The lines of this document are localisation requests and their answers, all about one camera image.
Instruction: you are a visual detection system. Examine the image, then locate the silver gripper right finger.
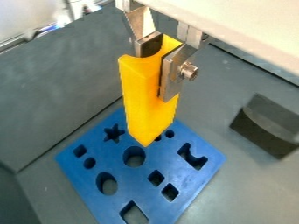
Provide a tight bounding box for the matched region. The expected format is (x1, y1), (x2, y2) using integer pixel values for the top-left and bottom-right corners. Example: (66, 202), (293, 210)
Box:
(158, 22), (211, 102)

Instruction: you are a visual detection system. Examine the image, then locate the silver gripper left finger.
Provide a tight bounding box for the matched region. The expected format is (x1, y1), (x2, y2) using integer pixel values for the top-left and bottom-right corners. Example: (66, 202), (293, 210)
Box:
(115, 0), (164, 58)

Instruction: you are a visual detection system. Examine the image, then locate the dark grey arch holder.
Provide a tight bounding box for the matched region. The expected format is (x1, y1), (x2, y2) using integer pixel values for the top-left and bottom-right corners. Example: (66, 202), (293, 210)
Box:
(230, 94), (299, 159)

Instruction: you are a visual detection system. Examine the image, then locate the blue shape sorting board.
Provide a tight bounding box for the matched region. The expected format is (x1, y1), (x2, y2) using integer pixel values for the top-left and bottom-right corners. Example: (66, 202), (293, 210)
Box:
(56, 108), (226, 224)

